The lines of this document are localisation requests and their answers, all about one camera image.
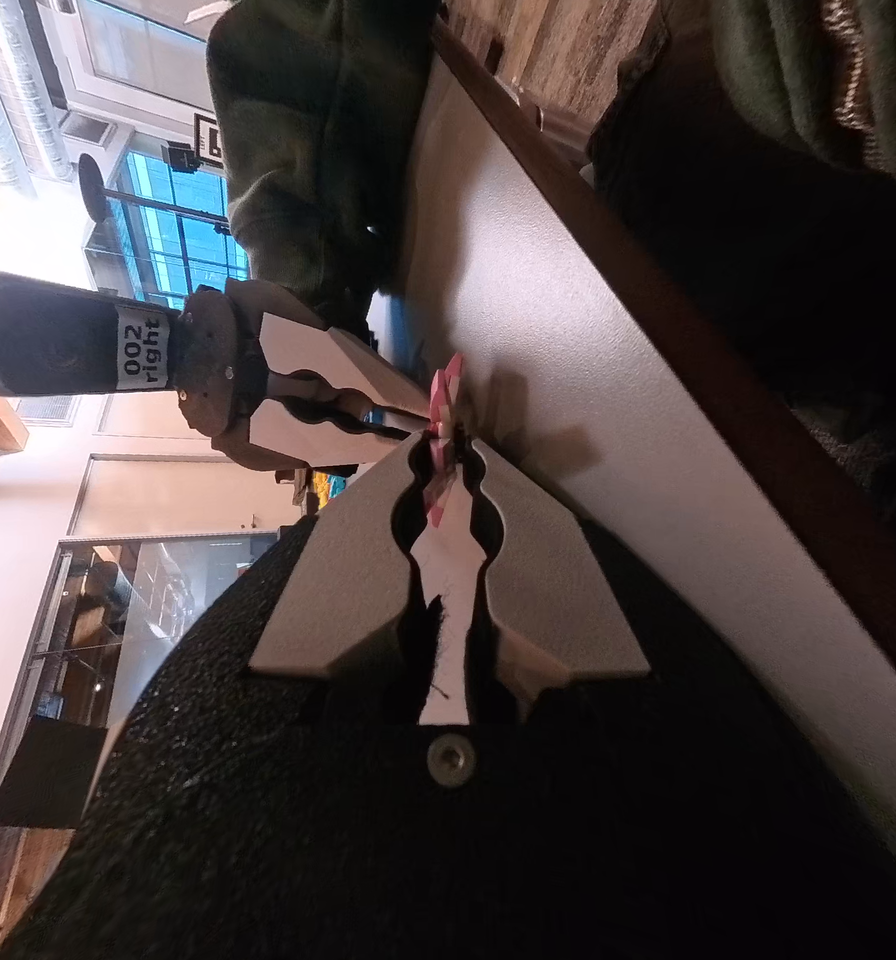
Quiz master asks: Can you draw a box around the person's right forearm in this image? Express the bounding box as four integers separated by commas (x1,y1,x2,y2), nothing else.
206,0,449,331

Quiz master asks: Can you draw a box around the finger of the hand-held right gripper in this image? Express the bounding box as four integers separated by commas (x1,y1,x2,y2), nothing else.
256,311,433,420
247,396,423,468

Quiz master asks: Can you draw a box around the black and white marker tag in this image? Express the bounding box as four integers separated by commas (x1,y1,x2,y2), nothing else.
193,112,226,168

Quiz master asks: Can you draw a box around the silver ventilation duct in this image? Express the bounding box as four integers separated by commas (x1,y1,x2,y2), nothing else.
0,0,74,198

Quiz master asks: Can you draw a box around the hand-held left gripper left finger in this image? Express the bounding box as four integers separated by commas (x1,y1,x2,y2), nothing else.
247,432,438,680

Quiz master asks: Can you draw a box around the blue flat item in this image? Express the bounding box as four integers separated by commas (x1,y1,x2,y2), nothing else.
367,292,428,376

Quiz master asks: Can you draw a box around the person's green zip hoodie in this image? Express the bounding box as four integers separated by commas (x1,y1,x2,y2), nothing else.
710,0,896,198

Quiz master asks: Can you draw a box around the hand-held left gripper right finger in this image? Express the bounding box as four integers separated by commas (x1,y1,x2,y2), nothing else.
466,437,653,706

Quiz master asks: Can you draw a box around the black pole with round disc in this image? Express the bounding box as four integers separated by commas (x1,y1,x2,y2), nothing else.
76,153,232,226

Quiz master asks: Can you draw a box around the pink lego flower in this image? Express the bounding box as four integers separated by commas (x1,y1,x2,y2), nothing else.
425,352,470,530

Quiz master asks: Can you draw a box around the large glass window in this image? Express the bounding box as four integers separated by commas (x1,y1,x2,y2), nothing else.
110,148,253,305

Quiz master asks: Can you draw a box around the glass partition wall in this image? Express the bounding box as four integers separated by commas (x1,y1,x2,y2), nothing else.
31,531,280,725

